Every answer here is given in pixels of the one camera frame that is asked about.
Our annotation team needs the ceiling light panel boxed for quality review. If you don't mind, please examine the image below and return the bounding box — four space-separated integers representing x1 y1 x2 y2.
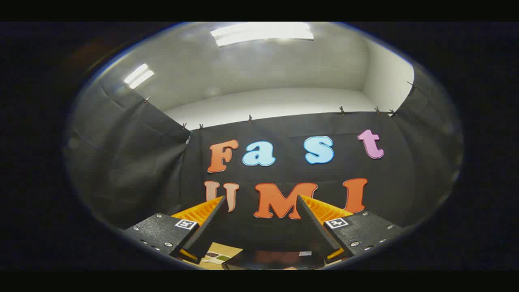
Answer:
124 63 155 90
210 22 315 47

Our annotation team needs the black toaster oven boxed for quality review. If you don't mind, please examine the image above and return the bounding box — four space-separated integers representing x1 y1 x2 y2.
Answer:
222 248 326 270

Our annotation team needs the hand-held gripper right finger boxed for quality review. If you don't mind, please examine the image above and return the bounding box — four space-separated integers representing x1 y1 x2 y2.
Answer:
297 195 404 264

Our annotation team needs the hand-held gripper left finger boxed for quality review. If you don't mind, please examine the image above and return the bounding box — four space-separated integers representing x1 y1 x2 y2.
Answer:
124 196 228 264

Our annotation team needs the row of small cloth clips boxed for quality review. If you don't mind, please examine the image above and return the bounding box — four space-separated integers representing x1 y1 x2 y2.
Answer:
142 81 417 131

